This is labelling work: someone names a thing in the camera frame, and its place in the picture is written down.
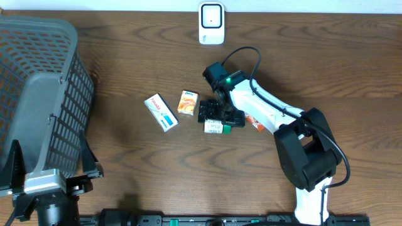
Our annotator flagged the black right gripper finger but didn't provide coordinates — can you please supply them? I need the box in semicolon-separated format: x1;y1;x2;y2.
198;100;221;123
221;110;245;127

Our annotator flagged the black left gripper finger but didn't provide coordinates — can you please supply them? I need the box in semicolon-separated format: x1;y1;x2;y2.
79;130;104;179
1;139;26;190

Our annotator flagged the white jar green lid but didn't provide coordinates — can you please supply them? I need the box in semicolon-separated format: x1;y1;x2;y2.
204;119;231;134

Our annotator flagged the orange small carton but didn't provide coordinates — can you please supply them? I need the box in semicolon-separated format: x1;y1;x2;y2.
177;90;199;116

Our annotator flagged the red chocolate bar wrapper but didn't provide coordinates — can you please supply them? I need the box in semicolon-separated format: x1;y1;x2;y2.
245;113;265;132

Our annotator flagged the white blue medicine box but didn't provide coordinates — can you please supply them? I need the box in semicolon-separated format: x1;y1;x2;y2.
144;94;178;132

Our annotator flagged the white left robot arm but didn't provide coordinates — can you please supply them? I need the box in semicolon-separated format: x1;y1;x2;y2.
1;131;104;225

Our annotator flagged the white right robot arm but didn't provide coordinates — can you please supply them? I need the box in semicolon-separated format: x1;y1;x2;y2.
198;62;344;225

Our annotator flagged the white barcode scanner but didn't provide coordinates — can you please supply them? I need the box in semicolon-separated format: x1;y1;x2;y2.
198;2;225;45

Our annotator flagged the dark grey plastic basket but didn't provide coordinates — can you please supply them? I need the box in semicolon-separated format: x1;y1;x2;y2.
1;16;95;177

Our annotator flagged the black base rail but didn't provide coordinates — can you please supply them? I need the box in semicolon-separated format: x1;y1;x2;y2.
78;208;371;226

